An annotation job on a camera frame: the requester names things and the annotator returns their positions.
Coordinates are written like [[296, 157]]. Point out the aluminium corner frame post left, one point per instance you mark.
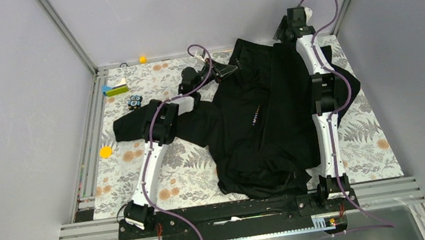
[[67, 34]]

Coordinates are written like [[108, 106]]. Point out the green purple toy block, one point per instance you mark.
[[119, 88]]

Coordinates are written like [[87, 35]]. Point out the black zip-up jacket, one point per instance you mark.
[[258, 126]]

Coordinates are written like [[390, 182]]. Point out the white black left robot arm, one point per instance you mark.
[[159, 131]]

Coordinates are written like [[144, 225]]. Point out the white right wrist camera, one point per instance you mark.
[[308, 13]]

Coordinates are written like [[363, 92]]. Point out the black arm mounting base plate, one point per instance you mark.
[[243, 218]]

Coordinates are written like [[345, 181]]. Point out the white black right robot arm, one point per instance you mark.
[[319, 94]]

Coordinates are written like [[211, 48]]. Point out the aluminium front rail frame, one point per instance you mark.
[[392, 209]]

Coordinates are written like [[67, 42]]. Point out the yellow round disc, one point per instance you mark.
[[105, 152]]

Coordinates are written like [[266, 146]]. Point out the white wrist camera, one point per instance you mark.
[[308, 13], [200, 56]]

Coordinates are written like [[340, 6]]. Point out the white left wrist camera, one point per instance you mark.
[[200, 56]]

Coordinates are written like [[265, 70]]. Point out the small black blue toy car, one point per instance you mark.
[[135, 102]]

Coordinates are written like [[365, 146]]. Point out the yellow cube block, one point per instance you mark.
[[143, 60]]

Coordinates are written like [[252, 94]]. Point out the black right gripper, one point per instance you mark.
[[279, 34]]

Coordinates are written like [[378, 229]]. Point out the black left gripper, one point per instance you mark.
[[219, 71]]

